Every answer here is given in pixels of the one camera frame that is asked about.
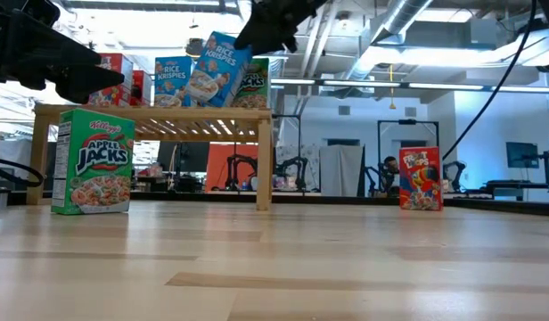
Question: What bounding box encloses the green Apple Jacks cereal box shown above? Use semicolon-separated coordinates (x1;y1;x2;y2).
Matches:
50;108;136;216
232;57;272;110

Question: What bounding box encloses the dark wall monitor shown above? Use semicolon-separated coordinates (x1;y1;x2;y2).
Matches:
505;141;541;169

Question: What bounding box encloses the black monitor screen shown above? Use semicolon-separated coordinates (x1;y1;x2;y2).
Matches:
157;141;211;174

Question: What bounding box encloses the red partition panel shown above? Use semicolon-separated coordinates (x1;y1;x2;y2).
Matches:
205;143;260;193

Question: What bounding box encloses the black hanging dome camera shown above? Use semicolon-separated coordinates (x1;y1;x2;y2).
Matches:
184;37;207;59

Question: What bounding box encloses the slatted wooden shelf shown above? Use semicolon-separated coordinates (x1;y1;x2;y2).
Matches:
26;103;274;211

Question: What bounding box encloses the yellow hanging cord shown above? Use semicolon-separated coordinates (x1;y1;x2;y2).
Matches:
388;64;397;111

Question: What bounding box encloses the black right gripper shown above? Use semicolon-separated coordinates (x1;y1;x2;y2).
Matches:
233;0;330;57

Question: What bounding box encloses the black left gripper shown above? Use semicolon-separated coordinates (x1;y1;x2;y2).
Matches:
0;0;126;105

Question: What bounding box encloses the black metal stand frame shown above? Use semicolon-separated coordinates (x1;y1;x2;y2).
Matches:
376;119;440;197

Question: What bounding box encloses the black looped cable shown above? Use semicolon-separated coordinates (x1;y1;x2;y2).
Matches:
0;155;45;188

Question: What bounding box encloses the blue Rice Krispies cereal box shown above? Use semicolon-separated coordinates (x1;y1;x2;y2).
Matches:
186;30;254;109
153;55;195;108

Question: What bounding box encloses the long ceiling light bar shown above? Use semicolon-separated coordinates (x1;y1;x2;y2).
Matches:
269;78;549;95

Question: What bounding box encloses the white draped cloth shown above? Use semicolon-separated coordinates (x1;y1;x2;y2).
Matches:
318;144;365;198

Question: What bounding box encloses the person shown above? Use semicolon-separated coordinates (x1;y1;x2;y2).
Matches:
379;155;401;196

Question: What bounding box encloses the long black arm cable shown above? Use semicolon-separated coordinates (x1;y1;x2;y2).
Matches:
441;0;539;161

